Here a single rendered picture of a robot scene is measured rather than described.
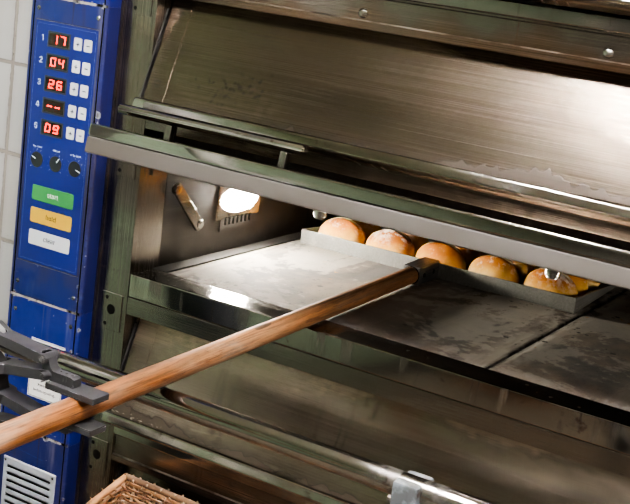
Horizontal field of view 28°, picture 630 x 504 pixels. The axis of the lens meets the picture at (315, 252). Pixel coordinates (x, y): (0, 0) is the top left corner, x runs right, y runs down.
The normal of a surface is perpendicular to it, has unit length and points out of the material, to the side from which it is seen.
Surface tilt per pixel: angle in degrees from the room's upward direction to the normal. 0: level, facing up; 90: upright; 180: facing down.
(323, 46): 70
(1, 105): 90
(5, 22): 90
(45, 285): 90
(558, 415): 90
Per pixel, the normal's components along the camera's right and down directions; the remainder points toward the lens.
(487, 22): -0.51, 0.14
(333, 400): -0.43, -0.20
